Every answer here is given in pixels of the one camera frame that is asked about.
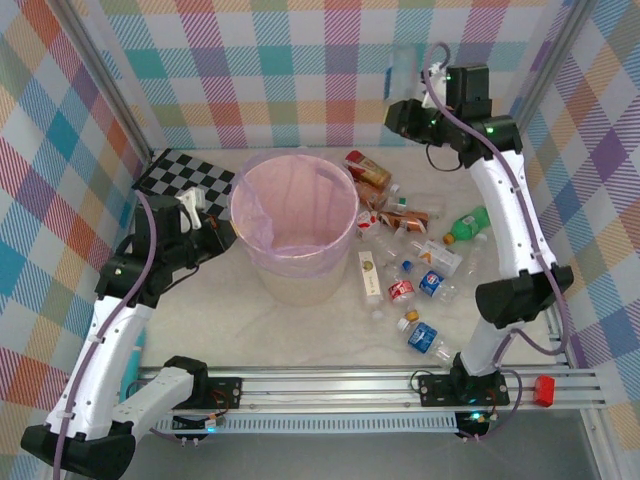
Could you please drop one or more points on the red plastic block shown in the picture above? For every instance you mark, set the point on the red plastic block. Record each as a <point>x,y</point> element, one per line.
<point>544,391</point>

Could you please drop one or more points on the white box orange logo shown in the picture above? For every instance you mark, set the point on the white box orange logo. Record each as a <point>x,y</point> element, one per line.
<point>435,255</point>

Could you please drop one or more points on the red label bottle orange cap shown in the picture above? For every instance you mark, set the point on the red label bottle orange cap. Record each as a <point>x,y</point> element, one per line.
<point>401,289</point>

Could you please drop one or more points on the aluminium frame post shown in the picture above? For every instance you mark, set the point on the aluminium frame post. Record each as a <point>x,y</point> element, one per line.
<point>545,75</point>
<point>112,87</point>

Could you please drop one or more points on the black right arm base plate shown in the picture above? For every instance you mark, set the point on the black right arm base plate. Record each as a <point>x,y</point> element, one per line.
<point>435,390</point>

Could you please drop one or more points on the black and grey checkerboard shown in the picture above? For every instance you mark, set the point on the black and grey checkerboard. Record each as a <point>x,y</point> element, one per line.
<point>170,172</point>

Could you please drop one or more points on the controller board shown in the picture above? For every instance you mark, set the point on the controller board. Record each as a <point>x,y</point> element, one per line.
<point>192,424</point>
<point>472,422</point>

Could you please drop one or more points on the red snack packet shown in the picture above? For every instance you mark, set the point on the red snack packet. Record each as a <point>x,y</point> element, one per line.
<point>367,167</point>

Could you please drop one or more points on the clear bottle green white label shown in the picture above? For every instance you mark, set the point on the clear bottle green white label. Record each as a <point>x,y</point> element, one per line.
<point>417,202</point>

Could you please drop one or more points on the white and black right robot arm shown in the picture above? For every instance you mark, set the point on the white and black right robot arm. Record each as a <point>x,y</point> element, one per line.
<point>510,215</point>

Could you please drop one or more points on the slim white carton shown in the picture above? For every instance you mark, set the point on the slim white carton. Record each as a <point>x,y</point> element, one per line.
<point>370,277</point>

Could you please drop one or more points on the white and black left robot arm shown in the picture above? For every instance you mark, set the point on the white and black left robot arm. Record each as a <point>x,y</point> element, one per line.
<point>105,360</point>

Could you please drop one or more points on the brown drink package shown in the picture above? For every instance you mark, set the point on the brown drink package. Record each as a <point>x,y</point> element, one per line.
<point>405,221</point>
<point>372,195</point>

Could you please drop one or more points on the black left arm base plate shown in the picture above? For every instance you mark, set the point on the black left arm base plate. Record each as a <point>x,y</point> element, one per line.
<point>225,392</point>

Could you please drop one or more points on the blue label bottle white cap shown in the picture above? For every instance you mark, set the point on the blue label bottle white cap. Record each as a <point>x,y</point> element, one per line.
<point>422,337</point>

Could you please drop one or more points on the left controller board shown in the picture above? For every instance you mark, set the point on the left controller board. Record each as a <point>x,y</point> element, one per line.
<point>192,424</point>

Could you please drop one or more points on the right controller board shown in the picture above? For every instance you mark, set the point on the right controller board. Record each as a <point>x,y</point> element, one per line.
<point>472,422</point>

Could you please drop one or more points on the clear bottle white cap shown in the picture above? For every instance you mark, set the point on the clear bottle white cap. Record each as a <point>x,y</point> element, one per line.
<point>377,315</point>

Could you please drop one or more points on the teal plastic tool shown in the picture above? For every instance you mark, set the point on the teal plastic tool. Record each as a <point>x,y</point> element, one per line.
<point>132,370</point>

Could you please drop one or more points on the aluminium mounting rail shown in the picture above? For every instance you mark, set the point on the aluminium mounting rail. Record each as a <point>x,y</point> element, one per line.
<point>325,387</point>

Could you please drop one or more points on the pink plastic bin liner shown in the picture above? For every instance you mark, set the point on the pink plastic bin liner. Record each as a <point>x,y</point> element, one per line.
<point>295,200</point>

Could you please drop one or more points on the green plastic bottle orange cap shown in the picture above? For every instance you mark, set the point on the green plastic bottle orange cap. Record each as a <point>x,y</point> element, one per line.
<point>466,225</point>

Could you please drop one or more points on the beige round waste bin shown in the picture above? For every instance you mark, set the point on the beige round waste bin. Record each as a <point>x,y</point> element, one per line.
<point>300,290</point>

